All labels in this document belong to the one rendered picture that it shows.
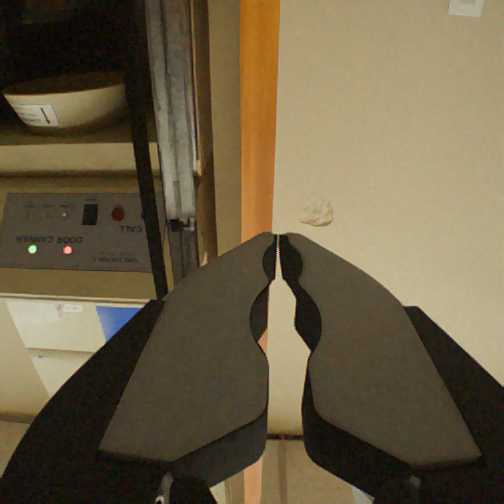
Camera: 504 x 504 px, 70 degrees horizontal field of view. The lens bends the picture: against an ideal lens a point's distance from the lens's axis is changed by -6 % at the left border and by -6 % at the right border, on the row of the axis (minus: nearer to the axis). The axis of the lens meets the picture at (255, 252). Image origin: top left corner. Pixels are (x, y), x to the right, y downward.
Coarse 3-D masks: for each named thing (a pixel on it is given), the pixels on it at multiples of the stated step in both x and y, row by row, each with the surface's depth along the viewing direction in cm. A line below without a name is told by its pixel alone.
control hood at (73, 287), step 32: (0, 192) 41; (32, 192) 41; (64, 192) 41; (96, 192) 41; (128, 192) 41; (160, 192) 41; (0, 224) 41; (0, 288) 39; (32, 288) 39; (64, 288) 39; (96, 288) 39; (128, 288) 39
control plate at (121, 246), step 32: (32, 224) 40; (64, 224) 40; (96, 224) 40; (128, 224) 40; (160, 224) 40; (0, 256) 40; (32, 256) 40; (64, 256) 40; (96, 256) 40; (128, 256) 40
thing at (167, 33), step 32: (160, 0) 8; (160, 32) 8; (160, 64) 8; (160, 96) 9; (160, 128) 9; (192, 128) 36; (160, 160) 10; (192, 160) 11; (192, 192) 10; (192, 224) 11; (192, 256) 11
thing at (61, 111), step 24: (96, 72) 54; (120, 72) 53; (24, 96) 40; (48, 96) 40; (72, 96) 40; (96, 96) 42; (120, 96) 45; (24, 120) 44; (48, 120) 42; (72, 120) 43; (96, 120) 44; (120, 120) 48
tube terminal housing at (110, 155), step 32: (192, 0) 34; (192, 32) 35; (0, 128) 47; (128, 128) 46; (0, 160) 42; (32, 160) 42; (64, 160) 42; (96, 160) 42; (128, 160) 42; (64, 320) 56; (96, 320) 56
